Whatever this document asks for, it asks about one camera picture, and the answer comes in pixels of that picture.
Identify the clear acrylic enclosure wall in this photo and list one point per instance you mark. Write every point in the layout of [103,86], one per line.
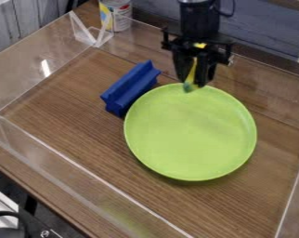
[102,210]

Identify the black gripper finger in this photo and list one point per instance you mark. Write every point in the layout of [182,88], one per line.
[206,69]
[183,62]

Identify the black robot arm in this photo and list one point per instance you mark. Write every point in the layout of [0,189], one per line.
[201,19]

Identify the white paper cup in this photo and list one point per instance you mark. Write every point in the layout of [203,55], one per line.
[116,11]

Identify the green round plate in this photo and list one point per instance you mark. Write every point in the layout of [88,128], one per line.
[191,136]

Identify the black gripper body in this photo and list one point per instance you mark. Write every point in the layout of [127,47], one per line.
[186,47]

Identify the yellow toy banana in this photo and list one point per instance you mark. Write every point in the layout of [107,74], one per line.
[190,85]

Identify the blue plastic block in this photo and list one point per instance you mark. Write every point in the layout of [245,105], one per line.
[130,88]

